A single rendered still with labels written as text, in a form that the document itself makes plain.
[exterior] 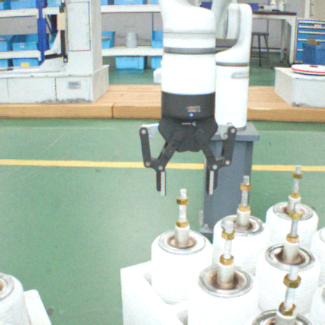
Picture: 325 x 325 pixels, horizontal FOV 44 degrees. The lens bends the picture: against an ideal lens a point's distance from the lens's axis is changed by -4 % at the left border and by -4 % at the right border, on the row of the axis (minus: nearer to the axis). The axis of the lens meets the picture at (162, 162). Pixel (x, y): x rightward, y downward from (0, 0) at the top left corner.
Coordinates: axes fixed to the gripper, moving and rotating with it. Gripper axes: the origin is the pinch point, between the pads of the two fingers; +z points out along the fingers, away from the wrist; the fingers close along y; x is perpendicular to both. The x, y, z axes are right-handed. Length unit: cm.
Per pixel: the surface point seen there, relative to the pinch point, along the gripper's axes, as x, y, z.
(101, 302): 17.1, -15.8, 35.0
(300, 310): -10.8, 16.2, 15.9
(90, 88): 205, -38, 19
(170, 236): 1.5, -2.2, 9.4
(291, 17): 513, 203, -29
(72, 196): 76, -31, 36
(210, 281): -11.2, 2.2, 9.4
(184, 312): -7.7, -0.6, 17.4
